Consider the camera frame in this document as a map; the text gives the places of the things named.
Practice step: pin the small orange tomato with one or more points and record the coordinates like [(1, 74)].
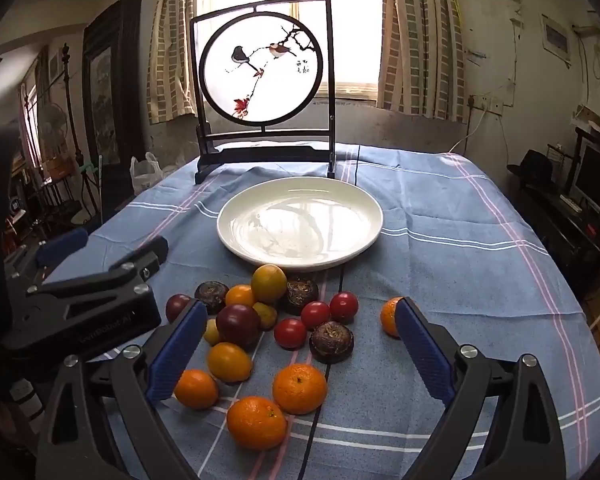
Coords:
[(239, 295)]

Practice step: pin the white round plate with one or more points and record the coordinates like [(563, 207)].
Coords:
[(300, 225)]

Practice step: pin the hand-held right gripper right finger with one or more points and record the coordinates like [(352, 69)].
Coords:
[(422, 350)]

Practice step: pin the red cherry tomato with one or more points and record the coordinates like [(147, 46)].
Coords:
[(290, 333), (315, 315), (343, 306)]

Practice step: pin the blue striped tablecloth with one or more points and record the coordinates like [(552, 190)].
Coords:
[(455, 270)]

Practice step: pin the dark water chestnut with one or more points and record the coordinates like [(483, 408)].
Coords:
[(211, 296), (301, 296), (331, 342)]

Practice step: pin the dark framed standing panel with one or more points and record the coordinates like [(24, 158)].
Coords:
[(105, 90)]

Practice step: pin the computer monitor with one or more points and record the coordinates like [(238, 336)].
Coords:
[(597, 175)]

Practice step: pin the orange-yellow round fruit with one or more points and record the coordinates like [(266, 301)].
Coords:
[(229, 361)]

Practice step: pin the mandarin orange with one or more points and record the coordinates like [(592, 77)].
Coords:
[(196, 388), (300, 388), (389, 316), (256, 422)]

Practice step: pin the bird painting table screen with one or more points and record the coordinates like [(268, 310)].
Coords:
[(280, 90)]

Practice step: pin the standing fan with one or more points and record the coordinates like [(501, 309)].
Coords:
[(55, 130)]

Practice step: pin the large yellow-green round fruit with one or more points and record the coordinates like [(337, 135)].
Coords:
[(268, 282)]

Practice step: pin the dark side desk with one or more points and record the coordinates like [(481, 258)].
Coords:
[(555, 230)]

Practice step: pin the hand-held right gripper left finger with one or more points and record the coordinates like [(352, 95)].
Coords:
[(177, 350)]

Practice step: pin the black hat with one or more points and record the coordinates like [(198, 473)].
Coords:
[(535, 165)]

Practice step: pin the dark wooden coat stand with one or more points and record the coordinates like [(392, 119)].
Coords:
[(66, 75)]

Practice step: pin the white plastic bag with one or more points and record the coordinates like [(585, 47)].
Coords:
[(145, 175)]

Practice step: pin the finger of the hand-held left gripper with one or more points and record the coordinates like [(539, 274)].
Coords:
[(62, 248), (130, 270)]

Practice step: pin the small wall frame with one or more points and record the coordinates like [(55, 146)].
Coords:
[(556, 37)]

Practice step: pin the brick pattern curtain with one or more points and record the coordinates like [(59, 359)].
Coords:
[(420, 50), (172, 60)]

